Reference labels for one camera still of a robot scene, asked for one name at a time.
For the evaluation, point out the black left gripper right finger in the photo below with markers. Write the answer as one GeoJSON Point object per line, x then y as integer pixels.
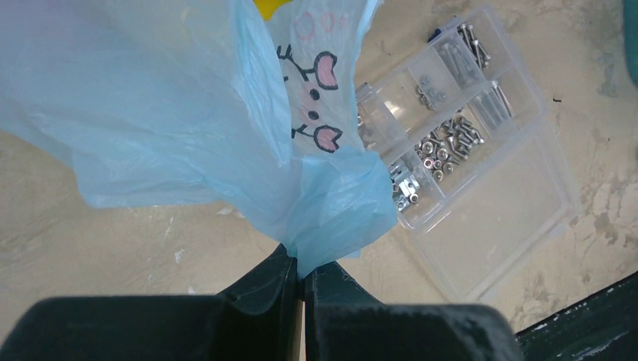
{"type": "Point", "coordinates": [345, 322]}

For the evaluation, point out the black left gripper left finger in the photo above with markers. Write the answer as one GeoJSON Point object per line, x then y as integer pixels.
{"type": "Point", "coordinates": [253, 319]}

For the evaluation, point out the light blue plastic bag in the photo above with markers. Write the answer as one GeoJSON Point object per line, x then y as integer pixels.
{"type": "Point", "coordinates": [191, 102]}

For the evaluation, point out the yellow fake banana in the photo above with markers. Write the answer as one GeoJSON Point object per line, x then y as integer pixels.
{"type": "Point", "coordinates": [268, 7]}

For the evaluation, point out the clear plastic screw box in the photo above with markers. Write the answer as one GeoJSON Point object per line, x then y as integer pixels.
{"type": "Point", "coordinates": [481, 180]}

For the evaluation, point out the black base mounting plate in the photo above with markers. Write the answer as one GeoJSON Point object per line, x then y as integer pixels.
{"type": "Point", "coordinates": [602, 326]}

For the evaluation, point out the teal plastic tray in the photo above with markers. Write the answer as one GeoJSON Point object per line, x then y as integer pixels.
{"type": "Point", "coordinates": [630, 37]}

